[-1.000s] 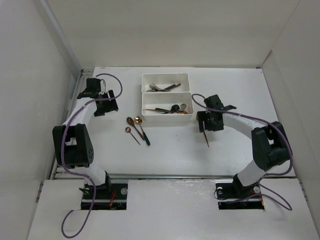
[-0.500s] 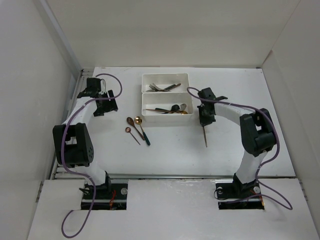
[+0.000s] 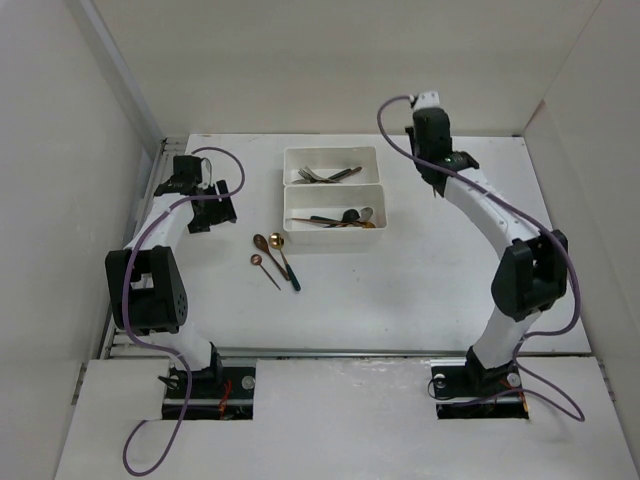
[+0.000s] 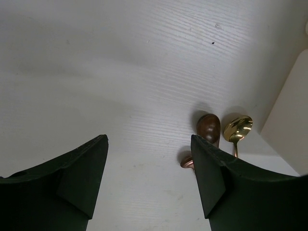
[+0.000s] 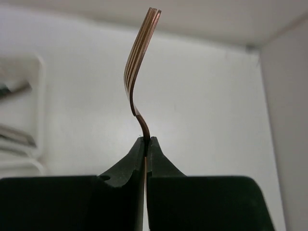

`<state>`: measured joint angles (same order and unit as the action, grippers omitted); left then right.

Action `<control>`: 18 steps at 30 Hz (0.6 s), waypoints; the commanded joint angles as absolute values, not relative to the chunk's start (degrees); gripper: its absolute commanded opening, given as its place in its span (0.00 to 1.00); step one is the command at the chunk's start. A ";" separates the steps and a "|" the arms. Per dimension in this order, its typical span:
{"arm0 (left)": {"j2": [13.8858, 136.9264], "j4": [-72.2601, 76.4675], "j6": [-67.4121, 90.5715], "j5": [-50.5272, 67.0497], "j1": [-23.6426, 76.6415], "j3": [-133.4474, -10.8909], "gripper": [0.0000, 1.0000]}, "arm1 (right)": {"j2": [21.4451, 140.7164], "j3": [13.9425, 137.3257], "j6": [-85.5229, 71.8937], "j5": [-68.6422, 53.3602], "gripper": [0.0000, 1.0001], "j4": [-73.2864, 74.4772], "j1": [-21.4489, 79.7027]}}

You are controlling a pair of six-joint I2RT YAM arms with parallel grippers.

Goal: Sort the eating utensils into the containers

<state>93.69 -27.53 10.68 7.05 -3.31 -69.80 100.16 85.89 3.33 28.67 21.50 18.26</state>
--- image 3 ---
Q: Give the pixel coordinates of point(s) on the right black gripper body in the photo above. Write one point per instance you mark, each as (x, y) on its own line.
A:
(414, 146)

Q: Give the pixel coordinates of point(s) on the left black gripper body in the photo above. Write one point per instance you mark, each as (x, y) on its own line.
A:
(214, 212)

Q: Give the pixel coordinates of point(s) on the brown wooden fork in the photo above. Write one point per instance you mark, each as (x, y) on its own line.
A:
(355, 171)

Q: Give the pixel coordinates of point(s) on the gold fork green handle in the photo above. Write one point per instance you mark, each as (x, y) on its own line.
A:
(336, 177)

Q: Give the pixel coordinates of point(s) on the silver spoon copper handle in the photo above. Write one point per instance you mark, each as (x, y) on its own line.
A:
(350, 215)

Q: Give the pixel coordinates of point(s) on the small copper spoon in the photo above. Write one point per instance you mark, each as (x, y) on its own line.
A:
(256, 260)

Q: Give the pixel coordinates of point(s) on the white plastic bin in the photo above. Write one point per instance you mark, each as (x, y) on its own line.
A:
(327, 161)
(331, 200)

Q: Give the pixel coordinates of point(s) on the small gold spoon green handle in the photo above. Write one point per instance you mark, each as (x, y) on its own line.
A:
(365, 225)

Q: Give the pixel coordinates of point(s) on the black handled fork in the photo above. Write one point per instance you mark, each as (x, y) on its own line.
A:
(309, 176)

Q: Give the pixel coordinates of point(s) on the silver fork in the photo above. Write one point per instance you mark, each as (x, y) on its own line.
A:
(302, 181)

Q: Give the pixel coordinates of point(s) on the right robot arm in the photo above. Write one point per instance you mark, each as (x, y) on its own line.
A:
(531, 275)

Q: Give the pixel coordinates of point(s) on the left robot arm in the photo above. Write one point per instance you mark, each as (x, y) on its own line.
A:
(147, 294)

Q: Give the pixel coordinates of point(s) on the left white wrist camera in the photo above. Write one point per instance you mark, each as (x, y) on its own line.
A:
(207, 174)

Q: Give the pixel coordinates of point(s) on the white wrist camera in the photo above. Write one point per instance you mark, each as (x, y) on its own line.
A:
(425, 100)
(207, 174)

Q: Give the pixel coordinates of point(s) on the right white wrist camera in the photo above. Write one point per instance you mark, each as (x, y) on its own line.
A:
(425, 100)

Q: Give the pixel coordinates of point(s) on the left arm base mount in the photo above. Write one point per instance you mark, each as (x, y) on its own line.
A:
(226, 393)

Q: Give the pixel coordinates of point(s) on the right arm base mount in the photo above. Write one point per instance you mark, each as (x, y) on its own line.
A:
(462, 394)

